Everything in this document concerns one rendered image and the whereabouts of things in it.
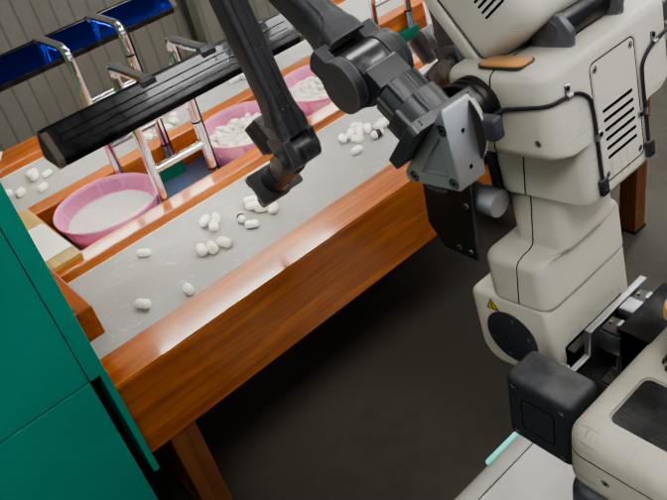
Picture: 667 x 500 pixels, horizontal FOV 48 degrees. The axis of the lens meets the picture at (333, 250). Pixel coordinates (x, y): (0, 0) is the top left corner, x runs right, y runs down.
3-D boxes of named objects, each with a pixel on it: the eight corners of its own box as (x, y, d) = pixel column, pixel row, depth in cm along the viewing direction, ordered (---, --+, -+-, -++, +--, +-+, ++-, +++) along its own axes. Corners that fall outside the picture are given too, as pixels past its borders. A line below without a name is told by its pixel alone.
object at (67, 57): (186, 170, 209) (128, 16, 183) (125, 204, 200) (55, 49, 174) (153, 153, 222) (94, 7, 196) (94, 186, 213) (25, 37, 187)
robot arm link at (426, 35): (455, 69, 146) (483, 50, 150) (420, 22, 146) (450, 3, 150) (429, 94, 158) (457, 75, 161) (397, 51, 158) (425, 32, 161)
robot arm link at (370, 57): (389, 96, 93) (419, 76, 95) (336, 40, 95) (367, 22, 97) (373, 134, 101) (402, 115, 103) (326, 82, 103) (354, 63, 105)
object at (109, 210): (177, 221, 187) (169, 202, 183) (99, 268, 177) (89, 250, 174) (135, 195, 202) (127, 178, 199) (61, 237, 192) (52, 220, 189)
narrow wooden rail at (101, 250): (541, 22, 245) (539, -12, 238) (46, 335, 165) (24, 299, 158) (527, 19, 249) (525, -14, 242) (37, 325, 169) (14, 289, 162)
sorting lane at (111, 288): (625, 13, 221) (625, 6, 220) (92, 377, 141) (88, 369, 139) (540, 2, 241) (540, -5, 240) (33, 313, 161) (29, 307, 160)
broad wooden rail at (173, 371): (660, 63, 221) (664, 3, 210) (149, 455, 141) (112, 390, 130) (623, 58, 229) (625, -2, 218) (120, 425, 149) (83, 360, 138)
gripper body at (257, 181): (242, 181, 145) (252, 167, 139) (282, 157, 150) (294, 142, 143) (262, 207, 145) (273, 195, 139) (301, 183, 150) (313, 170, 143)
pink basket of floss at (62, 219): (182, 196, 198) (170, 167, 192) (152, 259, 177) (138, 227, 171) (90, 207, 203) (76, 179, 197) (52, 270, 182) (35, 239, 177)
